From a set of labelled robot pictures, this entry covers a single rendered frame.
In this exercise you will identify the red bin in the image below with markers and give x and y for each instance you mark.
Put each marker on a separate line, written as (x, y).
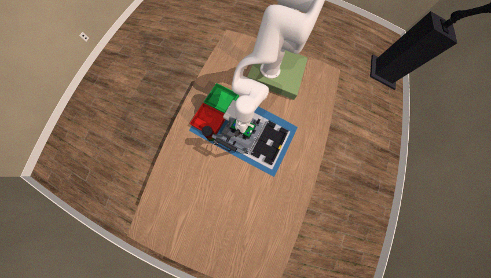
(208, 116)

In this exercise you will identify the green open bin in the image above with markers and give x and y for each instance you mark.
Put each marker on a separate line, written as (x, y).
(220, 98)

